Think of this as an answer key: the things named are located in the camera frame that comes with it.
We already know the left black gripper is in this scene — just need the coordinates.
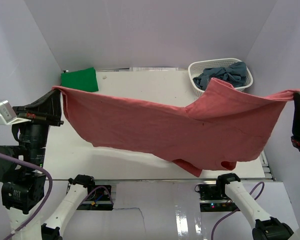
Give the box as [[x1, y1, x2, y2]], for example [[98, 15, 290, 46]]
[[12, 85, 65, 167]]

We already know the red t shirt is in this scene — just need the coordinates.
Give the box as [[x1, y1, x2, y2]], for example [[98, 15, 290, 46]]
[[59, 78, 295, 177]]

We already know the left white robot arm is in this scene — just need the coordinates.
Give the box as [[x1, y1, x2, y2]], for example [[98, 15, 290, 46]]
[[0, 89, 96, 240]]

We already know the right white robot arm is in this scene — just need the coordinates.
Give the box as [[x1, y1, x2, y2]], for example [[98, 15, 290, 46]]
[[215, 92, 300, 240]]

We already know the folded green t shirt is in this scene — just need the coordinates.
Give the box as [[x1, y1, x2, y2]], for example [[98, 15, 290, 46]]
[[60, 67, 99, 93]]

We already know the blue t shirt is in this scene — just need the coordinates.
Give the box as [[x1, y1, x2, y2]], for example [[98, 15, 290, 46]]
[[192, 61, 247, 91]]

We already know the white plastic basket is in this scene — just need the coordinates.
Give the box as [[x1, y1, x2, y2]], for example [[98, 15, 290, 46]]
[[187, 58, 254, 97]]

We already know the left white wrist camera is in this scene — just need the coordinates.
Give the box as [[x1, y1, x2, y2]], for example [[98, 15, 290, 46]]
[[0, 100, 31, 126]]

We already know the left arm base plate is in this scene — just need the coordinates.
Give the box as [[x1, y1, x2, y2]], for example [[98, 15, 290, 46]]
[[77, 185, 114, 211]]

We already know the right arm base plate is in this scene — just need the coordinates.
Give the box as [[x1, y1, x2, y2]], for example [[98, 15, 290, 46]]
[[194, 184, 237, 213]]

